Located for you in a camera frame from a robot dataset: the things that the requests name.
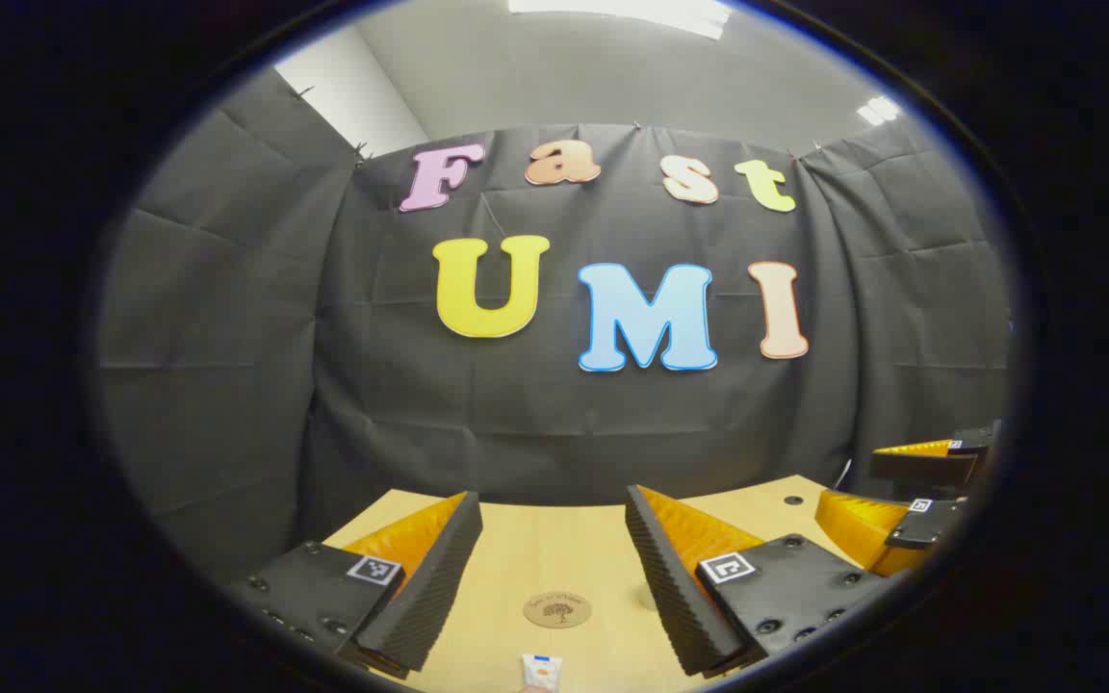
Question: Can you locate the black backdrop cloth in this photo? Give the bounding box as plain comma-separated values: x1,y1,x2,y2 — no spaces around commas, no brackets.
97,67,1014,590

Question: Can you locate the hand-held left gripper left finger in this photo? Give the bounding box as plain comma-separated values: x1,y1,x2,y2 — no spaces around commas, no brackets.
227,491,484,680

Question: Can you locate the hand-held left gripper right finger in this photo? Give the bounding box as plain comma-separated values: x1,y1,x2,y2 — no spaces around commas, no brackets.
624,484,890,680

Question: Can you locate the round wooden coaster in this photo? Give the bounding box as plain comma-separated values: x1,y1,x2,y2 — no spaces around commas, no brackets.
523,591,593,629

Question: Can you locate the white toothpaste tube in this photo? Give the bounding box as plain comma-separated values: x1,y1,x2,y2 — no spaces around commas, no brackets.
520,654,564,693

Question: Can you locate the light wooden desktop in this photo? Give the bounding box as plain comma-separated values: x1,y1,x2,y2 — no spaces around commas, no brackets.
323,474,902,693

